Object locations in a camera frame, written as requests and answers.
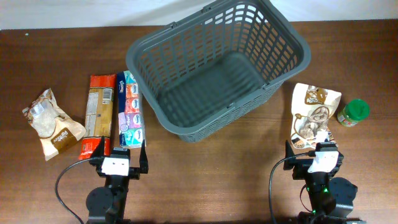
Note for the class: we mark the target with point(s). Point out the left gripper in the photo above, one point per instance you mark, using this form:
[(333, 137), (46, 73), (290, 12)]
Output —
[(135, 173)]

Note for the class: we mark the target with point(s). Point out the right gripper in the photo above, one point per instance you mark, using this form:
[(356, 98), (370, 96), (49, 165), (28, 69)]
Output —
[(301, 169)]

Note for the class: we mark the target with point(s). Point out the multicolour tissue pack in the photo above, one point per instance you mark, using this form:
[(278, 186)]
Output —
[(130, 113)]

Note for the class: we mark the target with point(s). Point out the beige mushroom snack bag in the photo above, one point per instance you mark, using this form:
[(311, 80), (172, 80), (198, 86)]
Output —
[(311, 109)]

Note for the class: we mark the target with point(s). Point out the red brown pasta packet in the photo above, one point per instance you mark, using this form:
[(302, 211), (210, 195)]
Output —
[(99, 114)]

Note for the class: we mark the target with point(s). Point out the beige rice bag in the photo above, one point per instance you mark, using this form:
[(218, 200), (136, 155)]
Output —
[(57, 131)]

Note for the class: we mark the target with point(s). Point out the grey plastic shopping basket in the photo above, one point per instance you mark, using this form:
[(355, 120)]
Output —
[(205, 71)]

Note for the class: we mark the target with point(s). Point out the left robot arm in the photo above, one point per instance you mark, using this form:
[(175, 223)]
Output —
[(107, 204)]

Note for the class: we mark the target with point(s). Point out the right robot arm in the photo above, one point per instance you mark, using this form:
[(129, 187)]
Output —
[(331, 198)]

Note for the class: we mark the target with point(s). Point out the green lid jar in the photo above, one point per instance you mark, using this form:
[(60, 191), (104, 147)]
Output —
[(354, 112)]

